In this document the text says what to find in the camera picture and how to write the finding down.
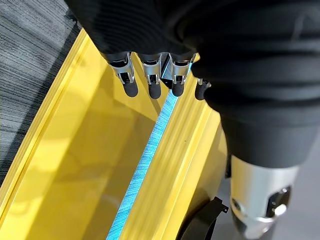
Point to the left robot hand black cloth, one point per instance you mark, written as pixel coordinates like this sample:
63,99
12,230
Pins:
245,75

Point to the black sole-shaped part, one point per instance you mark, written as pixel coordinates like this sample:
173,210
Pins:
203,220

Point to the black metal shelf bracket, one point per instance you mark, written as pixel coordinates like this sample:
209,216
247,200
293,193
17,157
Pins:
166,73

